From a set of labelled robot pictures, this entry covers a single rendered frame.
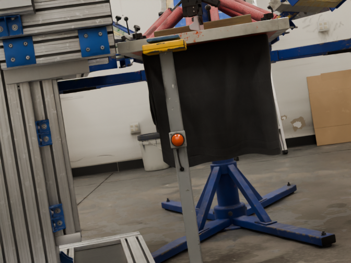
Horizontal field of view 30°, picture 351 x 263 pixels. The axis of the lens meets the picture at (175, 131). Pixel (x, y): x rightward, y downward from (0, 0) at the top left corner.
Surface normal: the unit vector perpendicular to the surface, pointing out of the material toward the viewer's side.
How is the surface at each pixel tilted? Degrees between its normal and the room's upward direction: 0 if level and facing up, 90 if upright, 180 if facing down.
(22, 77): 90
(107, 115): 90
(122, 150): 90
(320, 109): 78
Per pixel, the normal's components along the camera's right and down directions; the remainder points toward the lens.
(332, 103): -0.09, -0.13
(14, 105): 0.15, 0.04
